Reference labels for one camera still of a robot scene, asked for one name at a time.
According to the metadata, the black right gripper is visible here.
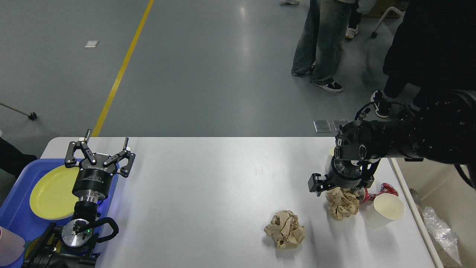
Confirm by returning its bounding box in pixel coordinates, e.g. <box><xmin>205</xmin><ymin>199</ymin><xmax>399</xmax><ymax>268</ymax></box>
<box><xmin>308</xmin><ymin>158</ymin><xmax>374</xmax><ymax>197</ymax></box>

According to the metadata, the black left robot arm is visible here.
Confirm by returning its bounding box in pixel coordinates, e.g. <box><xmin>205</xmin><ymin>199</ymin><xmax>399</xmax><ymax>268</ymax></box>
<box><xmin>22</xmin><ymin>130</ymin><xmax>136</xmax><ymax>268</ymax></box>

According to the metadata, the grey mug yellow inside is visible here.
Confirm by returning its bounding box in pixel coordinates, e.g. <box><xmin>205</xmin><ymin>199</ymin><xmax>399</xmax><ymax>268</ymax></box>
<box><xmin>23</xmin><ymin>236</ymin><xmax>62</xmax><ymax>260</ymax></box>

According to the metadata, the pink cup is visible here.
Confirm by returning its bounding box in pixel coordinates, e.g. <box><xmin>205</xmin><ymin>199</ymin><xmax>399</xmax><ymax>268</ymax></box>
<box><xmin>0</xmin><ymin>227</ymin><xmax>25</xmax><ymax>267</ymax></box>

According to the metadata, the floor socket plate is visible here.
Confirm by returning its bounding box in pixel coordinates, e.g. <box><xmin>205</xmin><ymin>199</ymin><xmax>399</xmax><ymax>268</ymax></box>
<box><xmin>332</xmin><ymin>120</ymin><xmax>349</xmax><ymax>132</ymax></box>
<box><xmin>313</xmin><ymin>120</ymin><xmax>332</xmax><ymax>133</ymax></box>

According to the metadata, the crushed red can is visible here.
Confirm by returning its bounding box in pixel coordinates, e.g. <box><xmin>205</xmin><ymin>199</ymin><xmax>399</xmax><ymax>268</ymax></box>
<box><xmin>353</xmin><ymin>183</ymin><xmax>399</xmax><ymax>204</ymax></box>

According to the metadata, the cardboard box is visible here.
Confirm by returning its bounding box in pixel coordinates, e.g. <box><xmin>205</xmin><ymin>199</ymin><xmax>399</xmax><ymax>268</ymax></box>
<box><xmin>361</xmin><ymin>0</ymin><xmax>408</xmax><ymax>18</ymax></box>

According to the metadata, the chair leg with caster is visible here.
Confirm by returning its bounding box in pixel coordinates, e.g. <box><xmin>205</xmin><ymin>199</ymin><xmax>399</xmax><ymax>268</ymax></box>
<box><xmin>0</xmin><ymin>102</ymin><xmax>37</xmax><ymax>121</ymax></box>

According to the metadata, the beige plastic bin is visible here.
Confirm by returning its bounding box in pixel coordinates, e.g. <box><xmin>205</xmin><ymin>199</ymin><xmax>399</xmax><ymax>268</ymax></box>
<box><xmin>389</xmin><ymin>158</ymin><xmax>476</xmax><ymax>268</ymax></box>

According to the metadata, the brown paper ball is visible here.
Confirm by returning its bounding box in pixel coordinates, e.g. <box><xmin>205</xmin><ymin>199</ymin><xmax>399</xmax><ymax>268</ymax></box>
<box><xmin>264</xmin><ymin>210</ymin><xmax>306</xmax><ymax>250</ymax></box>
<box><xmin>326</xmin><ymin>187</ymin><xmax>360</xmax><ymax>221</ymax></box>

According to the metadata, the white paper on floor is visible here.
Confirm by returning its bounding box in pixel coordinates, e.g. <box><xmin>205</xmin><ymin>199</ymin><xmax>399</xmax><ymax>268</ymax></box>
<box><xmin>84</xmin><ymin>40</ymin><xmax>99</xmax><ymax>48</ymax></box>

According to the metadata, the person in black clothes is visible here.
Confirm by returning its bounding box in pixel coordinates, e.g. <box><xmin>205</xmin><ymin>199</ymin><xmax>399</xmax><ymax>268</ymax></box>
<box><xmin>370</xmin><ymin>0</ymin><xmax>475</xmax><ymax>118</ymax></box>

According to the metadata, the yellow plate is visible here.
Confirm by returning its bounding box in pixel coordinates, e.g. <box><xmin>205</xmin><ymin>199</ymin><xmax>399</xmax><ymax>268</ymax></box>
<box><xmin>29</xmin><ymin>166</ymin><xmax>79</xmax><ymax>218</ymax></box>

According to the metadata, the person in blue jeans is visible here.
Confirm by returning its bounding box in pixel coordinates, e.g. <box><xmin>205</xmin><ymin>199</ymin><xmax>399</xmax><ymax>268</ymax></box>
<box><xmin>291</xmin><ymin>0</ymin><xmax>376</xmax><ymax>93</ymax></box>

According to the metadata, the white office chair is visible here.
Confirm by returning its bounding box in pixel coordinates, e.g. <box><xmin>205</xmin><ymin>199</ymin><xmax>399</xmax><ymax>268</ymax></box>
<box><xmin>370</xmin><ymin>6</ymin><xmax>406</xmax><ymax>39</ymax></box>

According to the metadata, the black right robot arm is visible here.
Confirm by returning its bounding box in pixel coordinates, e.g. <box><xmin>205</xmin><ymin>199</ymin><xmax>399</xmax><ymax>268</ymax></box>
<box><xmin>308</xmin><ymin>90</ymin><xmax>476</xmax><ymax>196</ymax></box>

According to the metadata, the white paper cup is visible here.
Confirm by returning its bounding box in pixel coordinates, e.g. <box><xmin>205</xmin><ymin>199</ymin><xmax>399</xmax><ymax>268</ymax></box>
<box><xmin>364</xmin><ymin>193</ymin><xmax>405</xmax><ymax>229</ymax></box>
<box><xmin>325</xmin><ymin>144</ymin><xmax>335</xmax><ymax>169</ymax></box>

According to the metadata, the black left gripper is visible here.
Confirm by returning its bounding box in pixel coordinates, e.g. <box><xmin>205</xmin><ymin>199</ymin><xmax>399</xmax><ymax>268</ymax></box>
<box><xmin>64</xmin><ymin>129</ymin><xmax>136</xmax><ymax>200</ymax></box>

